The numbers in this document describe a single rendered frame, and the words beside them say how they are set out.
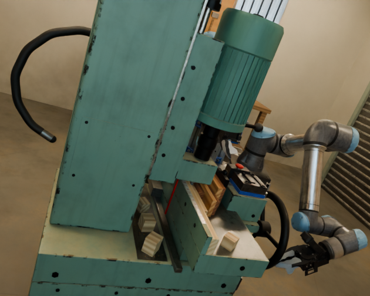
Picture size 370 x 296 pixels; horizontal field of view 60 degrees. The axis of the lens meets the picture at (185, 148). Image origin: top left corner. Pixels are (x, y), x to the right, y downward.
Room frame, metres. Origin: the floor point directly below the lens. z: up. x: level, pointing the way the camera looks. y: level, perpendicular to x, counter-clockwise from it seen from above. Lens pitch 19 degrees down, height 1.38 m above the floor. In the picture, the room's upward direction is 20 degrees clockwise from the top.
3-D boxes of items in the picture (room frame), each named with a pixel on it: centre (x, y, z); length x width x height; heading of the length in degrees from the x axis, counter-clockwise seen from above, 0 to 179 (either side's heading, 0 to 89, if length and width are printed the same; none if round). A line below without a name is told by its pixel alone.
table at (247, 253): (1.01, -0.15, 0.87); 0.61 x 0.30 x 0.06; 22
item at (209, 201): (0.97, -0.10, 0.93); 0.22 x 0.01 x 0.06; 22
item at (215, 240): (0.97, -0.04, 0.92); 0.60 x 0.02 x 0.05; 22
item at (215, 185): (1.02, -0.11, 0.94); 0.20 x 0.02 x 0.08; 22
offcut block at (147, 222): (0.85, 0.03, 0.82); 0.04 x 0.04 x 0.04; 30
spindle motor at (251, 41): (0.96, -0.06, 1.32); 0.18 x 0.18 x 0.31
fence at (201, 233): (0.96, -0.02, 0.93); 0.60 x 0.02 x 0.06; 22
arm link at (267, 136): (1.74, -0.38, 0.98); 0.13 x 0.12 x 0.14; 108
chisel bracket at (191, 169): (0.96, -0.04, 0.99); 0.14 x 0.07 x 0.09; 112
